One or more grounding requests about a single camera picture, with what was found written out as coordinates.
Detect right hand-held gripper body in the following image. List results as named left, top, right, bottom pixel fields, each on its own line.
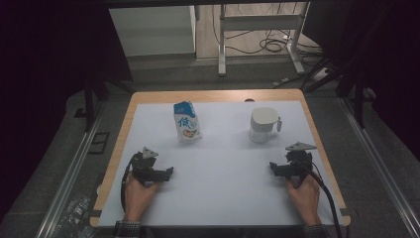
left=283, top=141, right=318, bottom=190

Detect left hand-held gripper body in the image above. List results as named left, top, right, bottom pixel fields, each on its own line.
left=129, top=146, right=166, bottom=186

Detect white lidded jug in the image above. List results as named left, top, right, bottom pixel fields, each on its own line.
left=248, top=106, right=283, bottom=145

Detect blue and white milk carton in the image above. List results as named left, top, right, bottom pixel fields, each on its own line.
left=172, top=100, right=203, bottom=144

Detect person's left hand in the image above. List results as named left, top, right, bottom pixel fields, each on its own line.
left=123, top=172, right=161, bottom=223

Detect person's right hand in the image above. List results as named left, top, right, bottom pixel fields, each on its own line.
left=285, top=173, right=322, bottom=227

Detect crumpled clear plastic wrap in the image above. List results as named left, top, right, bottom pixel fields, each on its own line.
left=52, top=195, right=97, bottom=238

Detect black stand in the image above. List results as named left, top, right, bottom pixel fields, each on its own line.
left=81, top=77, right=135, bottom=134
left=302, top=58, right=369, bottom=131

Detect white power strip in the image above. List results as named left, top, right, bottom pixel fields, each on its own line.
left=311, top=66, right=331, bottom=82

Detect grey cabinet panel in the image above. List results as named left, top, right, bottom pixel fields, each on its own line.
left=108, top=5, right=197, bottom=58

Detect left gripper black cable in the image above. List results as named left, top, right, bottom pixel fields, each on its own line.
left=120, top=154, right=137, bottom=213

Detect aluminium rail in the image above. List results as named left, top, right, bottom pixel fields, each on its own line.
left=339, top=96, right=420, bottom=238
left=34, top=107, right=104, bottom=238

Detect black floor cables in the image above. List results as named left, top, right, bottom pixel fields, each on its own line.
left=211, top=3, right=326, bottom=57

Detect white metal desk frame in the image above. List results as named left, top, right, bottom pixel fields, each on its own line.
left=217, top=1, right=312, bottom=77

